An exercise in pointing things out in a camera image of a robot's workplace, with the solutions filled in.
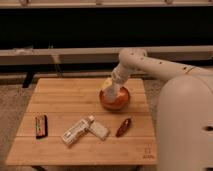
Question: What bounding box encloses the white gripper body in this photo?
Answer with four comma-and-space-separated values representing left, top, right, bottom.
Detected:
111, 64, 134, 85

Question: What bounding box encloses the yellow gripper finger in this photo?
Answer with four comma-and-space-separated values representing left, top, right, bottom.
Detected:
104, 84, 120, 101
102, 78, 112, 90

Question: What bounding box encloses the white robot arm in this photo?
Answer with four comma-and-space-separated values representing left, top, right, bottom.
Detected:
104, 48, 213, 171

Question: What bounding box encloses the orange ceramic bowl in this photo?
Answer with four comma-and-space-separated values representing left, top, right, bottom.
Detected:
99, 87, 131, 111

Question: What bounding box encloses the white flat packet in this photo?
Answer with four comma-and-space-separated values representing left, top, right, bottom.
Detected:
89, 121, 110, 141

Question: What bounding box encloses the white tube package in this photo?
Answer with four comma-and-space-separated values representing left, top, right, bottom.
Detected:
62, 116, 94, 146

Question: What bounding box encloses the wooden low table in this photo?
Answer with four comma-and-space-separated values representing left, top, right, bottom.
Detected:
6, 78, 157, 165

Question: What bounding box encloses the black red candy bar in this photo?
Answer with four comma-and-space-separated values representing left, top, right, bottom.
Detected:
35, 115, 48, 139

